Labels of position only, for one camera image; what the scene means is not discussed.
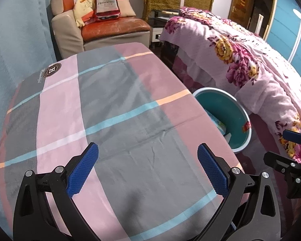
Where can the yellow cloth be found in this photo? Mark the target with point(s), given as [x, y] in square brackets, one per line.
[84, 11]

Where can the white stick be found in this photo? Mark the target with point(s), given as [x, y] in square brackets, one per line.
[260, 25]

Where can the glass side table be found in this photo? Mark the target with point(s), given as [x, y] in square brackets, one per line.
[160, 30]

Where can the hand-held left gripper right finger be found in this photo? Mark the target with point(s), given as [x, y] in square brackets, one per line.
[212, 170]

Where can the teal trash bin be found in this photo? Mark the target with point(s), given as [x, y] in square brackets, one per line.
[230, 110]

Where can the carved wooden door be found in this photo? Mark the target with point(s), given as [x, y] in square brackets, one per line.
[242, 5]

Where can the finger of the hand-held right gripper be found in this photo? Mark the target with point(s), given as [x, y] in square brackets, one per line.
[278, 162]
[294, 136]

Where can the beige pillow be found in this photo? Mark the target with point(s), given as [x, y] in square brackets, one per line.
[126, 8]

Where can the pink bed skirt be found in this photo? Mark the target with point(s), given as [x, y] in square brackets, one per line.
[193, 70]

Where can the beige and orange sofa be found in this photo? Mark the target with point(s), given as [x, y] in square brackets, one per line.
[110, 32]

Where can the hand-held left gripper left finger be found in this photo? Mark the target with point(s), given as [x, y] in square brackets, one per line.
[82, 170]

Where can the light blue drink carton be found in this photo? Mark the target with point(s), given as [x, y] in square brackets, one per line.
[217, 123]

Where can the pink floral blanket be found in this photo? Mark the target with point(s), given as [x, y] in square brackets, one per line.
[253, 62]

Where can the red bottle-shaped cushion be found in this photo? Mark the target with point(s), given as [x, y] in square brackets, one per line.
[106, 5]

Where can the blue wardrobe door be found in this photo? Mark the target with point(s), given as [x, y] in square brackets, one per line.
[286, 30]

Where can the plaid tablecloth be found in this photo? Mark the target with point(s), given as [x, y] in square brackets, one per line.
[115, 105]

